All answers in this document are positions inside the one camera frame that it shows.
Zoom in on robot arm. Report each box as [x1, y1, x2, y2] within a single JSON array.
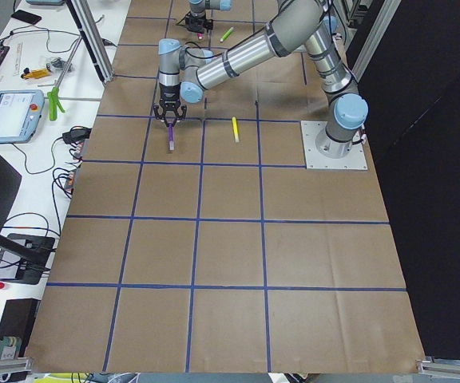
[[183, 0, 233, 34], [153, 0, 369, 159]]

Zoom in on black monitor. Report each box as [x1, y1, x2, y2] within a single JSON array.
[[0, 155, 55, 285]]

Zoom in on black smartphone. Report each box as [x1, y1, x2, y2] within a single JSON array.
[[11, 10, 42, 25]]

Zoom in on yellow toy vehicle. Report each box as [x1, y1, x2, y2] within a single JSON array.
[[21, 68, 51, 79]]

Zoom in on green grabber tool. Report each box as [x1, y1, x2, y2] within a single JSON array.
[[47, 37, 82, 121]]

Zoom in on aluminium frame post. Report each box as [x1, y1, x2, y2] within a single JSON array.
[[65, 0, 114, 85]]

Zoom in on purple pen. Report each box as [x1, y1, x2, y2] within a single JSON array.
[[168, 123, 175, 152]]

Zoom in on yellow pen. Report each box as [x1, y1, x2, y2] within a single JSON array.
[[232, 116, 240, 143]]

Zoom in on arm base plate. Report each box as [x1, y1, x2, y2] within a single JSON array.
[[300, 120, 368, 172]]

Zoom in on teach pendant tablet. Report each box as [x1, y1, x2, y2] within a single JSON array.
[[0, 89, 45, 144]]

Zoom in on green pen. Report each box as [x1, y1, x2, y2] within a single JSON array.
[[220, 26, 235, 42]]

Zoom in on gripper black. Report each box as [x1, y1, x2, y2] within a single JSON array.
[[184, 13, 213, 34], [153, 85, 187, 128]]

